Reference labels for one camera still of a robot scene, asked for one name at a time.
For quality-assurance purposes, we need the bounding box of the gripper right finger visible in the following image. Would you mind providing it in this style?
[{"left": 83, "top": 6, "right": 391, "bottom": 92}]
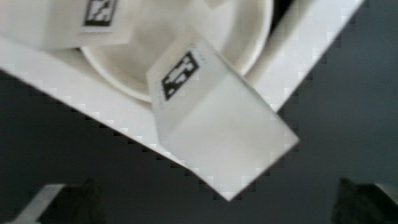
[{"left": 375, "top": 183, "right": 398, "bottom": 208}]

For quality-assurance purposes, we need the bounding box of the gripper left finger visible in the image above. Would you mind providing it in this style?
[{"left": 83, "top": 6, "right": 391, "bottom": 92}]
[{"left": 7, "top": 184, "right": 64, "bottom": 224}]

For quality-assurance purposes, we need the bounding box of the white stool leg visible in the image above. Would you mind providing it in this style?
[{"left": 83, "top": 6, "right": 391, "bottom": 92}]
[
  {"left": 0, "top": 0, "right": 131, "bottom": 50},
  {"left": 147, "top": 35, "right": 298, "bottom": 200}
]

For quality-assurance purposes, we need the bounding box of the white round stool seat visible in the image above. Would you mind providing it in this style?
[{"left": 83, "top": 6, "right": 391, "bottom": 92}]
[{"left": 82, "top": 0, "right": 274, "bottom": 102}]

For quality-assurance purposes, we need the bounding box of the white U-shaped fence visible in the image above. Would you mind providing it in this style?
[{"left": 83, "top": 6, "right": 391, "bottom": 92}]
[{"left": 0, "top": 0, "right": 368, "bottom": 188}]

